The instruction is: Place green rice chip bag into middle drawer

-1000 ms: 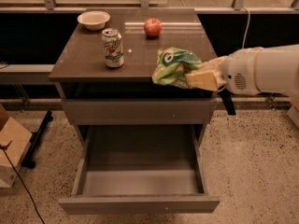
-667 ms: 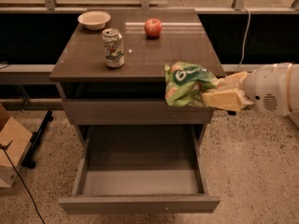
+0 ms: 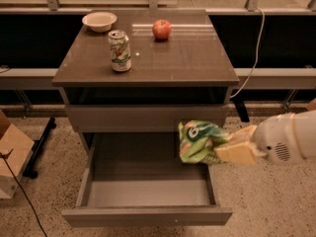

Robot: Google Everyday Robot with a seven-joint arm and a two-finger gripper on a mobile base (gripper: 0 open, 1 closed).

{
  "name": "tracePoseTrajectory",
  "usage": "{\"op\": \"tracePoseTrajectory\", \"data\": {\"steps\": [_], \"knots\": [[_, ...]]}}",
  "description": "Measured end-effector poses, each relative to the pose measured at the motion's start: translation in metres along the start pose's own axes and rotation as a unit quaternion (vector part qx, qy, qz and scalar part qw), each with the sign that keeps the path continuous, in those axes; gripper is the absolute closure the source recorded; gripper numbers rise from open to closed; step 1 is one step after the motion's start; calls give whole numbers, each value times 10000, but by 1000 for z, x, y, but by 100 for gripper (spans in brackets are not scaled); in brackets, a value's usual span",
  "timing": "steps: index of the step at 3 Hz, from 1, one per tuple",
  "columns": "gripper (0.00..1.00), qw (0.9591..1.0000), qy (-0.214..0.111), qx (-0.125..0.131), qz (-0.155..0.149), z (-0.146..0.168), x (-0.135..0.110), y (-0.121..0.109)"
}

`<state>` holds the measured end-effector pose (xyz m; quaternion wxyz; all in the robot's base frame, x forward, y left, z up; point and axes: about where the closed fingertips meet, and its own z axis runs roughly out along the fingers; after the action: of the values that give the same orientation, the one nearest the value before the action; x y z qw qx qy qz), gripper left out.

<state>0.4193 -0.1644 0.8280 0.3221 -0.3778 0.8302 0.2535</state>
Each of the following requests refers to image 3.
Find cardboard box right edge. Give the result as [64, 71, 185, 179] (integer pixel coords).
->
[306, 98, 316, 111]

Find black cable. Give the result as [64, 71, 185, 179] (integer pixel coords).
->
[0, 152, 49, 237]

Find red apple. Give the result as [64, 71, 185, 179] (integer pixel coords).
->
[152, 20, 172, 40]

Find white paper bowl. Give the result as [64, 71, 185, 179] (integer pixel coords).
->
[82, 12, 117, 33]

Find black stand foot right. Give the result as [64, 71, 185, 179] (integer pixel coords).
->
[230, 92, 250, 122]

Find open grey bottom drawer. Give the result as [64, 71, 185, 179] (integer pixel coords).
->
[62, 132, 232, 227]

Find black stand foot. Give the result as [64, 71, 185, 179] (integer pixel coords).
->
[230, 92, 250, 122]
[23, 118, 56, 179]

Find green white soda can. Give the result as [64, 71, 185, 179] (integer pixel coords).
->
[108, 30, 131, 72]

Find closed grey upper drawer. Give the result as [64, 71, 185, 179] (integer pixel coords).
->
[65, 105, 228, 132]

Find green rice chip bag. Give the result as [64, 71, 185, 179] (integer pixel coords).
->
[178, 119, 232, 165]

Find grey drawer cabinet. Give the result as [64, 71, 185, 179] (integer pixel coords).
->
[52, 9, 239, 149]

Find cardboard box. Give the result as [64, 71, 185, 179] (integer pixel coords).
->
[0, 111, 34, 198]

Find black stand foot left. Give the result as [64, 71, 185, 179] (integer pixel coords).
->
[23, 118, 56, 179]

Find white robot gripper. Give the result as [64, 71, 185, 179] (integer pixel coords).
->
[214, 113, 304, 165]

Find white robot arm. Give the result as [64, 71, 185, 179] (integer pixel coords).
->
[214, 111, 316, 165]

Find white cable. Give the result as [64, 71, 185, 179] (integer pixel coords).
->
[229, 7, 267, 100]

